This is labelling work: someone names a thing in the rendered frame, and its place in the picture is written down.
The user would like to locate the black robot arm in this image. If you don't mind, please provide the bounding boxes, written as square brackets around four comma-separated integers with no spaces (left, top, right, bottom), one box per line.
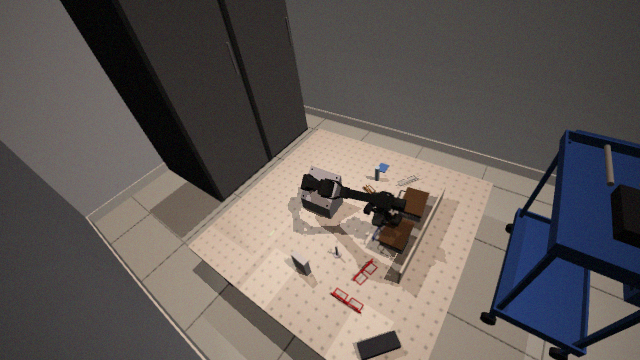
[300,174,406,228]

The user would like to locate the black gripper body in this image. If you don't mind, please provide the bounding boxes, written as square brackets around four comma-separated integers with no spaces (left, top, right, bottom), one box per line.
[363,203,402,227]

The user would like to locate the red glasses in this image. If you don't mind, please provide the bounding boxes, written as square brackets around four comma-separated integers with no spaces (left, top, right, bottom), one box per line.
[353,258,377,285]
[331,288,364,314]

